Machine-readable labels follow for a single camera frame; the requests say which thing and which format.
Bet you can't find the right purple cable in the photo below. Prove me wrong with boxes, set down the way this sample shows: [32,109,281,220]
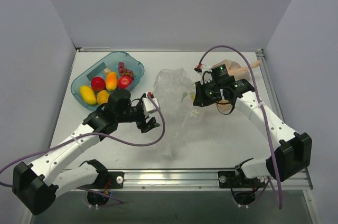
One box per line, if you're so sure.
[198,45,283,210]

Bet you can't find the purple cable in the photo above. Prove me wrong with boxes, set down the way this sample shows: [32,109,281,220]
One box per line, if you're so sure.
[198,45,283,210]
[0,94,166,206]

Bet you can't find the red fake apple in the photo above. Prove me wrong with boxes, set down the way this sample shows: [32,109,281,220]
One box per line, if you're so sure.
[90,77,106,92]
[118,76,133,89]

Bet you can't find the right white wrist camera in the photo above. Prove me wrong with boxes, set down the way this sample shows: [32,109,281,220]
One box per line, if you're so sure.
[194,63,212,85]

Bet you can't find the front aluminium rail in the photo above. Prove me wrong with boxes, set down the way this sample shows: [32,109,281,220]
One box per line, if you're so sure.
[29,167,315,192]

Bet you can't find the fake red grape bunch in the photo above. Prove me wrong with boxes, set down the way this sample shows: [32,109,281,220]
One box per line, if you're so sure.
[118,62,134,79]

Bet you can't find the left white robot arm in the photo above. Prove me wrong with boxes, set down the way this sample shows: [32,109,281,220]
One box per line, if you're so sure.
[12,89,160,215]

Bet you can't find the teal plastic fruit tray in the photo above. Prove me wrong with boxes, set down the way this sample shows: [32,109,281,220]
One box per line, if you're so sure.
[70,51,145,111]

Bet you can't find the clear printed plastic bag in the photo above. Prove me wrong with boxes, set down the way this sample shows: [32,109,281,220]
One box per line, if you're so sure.
[154,68,204,159]

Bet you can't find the yellow fake lemon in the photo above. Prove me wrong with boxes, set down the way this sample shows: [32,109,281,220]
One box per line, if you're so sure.
[80,85,97,105]

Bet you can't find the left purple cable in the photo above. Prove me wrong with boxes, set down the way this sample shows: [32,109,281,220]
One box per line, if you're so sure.
[0,94,166,206]

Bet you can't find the orange tied plastic bag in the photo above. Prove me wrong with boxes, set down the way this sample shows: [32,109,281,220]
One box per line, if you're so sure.
[212,59,251,113]

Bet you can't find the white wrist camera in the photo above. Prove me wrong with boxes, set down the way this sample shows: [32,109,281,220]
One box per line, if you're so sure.
[141,93,160,116]
[194,63,212,85]

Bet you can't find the orange yellow fake mango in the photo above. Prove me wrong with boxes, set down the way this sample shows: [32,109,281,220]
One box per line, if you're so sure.
[106,71,118,91]

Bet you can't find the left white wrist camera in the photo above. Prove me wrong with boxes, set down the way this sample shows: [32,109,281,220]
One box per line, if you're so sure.
[141,93,160,116]

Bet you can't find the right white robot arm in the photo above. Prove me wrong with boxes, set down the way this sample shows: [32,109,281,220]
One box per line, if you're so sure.
[193,64,312,186]

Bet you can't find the small orange fake fruit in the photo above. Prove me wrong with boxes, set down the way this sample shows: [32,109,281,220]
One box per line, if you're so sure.
[97,90,109,105]

